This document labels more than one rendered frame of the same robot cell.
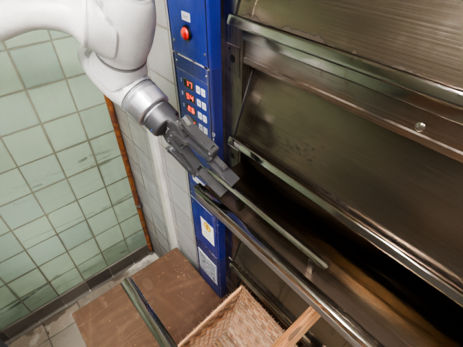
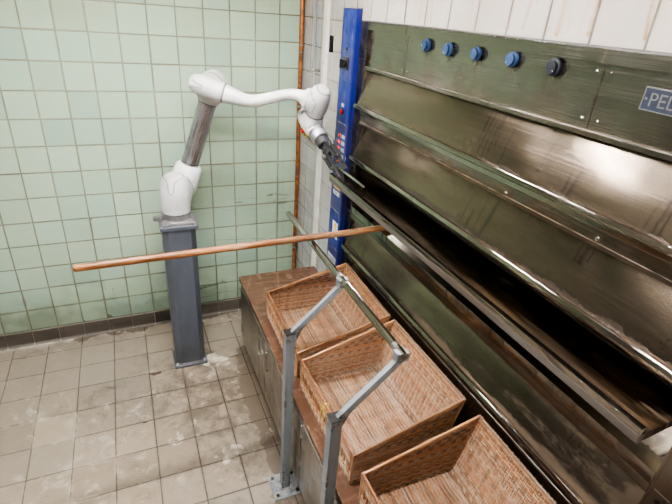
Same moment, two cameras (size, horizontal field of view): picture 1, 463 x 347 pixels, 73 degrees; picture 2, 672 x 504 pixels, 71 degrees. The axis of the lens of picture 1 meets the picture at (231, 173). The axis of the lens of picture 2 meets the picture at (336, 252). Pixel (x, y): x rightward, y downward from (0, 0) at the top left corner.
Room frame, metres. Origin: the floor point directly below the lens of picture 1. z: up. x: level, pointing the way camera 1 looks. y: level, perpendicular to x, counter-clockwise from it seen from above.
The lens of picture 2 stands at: (-1.74, -0.60, 2.14)
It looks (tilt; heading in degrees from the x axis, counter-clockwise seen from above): 27 degrees down; 15
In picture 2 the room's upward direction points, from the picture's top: 5 degrees clockwise
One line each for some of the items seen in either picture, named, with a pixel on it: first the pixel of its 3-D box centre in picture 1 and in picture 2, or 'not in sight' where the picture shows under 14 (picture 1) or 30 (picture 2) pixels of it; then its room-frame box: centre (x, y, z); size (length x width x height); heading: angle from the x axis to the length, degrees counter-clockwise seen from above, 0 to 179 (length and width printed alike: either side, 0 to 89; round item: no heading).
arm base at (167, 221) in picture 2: not in sight; (173, 215); (0.38, 0.95, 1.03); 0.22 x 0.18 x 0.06; 131
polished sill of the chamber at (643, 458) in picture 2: not in sight; (450, 291); (-0.03, -0.63, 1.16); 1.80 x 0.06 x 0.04; 40
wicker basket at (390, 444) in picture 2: not in sight; (375, 391); (-0.23, -0.41, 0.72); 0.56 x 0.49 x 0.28; 41
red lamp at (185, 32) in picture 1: (184, 27); not in sight; (0.73, 0.10, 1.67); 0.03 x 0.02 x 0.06; 40
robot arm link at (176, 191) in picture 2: not in sight; (175, 192); (0.40, 0.94, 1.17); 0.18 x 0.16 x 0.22; 19
